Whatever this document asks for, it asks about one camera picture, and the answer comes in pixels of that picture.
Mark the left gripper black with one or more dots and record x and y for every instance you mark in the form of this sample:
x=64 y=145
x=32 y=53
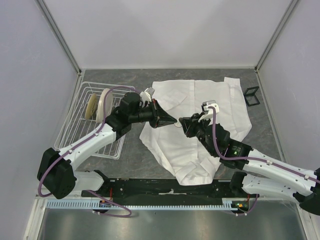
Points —
x=160 y=117

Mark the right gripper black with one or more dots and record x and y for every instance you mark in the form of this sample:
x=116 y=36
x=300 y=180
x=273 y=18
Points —
x=187 y=126

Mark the white shirt garment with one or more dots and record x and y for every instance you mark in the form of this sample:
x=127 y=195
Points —
x=186 y=158

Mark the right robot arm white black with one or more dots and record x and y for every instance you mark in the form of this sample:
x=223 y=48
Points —
x=256 y=173

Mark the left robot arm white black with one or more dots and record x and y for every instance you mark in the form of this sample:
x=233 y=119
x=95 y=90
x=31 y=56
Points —
x=56 y=174

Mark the cream plate large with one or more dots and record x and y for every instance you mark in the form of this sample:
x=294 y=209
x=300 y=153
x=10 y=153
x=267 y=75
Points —
x=105 y=105

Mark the black square open case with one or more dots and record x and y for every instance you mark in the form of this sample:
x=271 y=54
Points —
x=250 y=96

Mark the beige plate small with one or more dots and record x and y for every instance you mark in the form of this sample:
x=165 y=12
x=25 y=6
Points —
x=91 y=106

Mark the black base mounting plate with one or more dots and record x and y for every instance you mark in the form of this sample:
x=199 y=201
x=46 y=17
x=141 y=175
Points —
x=126 y=187

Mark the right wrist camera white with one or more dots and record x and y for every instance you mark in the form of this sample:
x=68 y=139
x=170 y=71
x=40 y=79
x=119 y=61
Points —
x=207 y=110

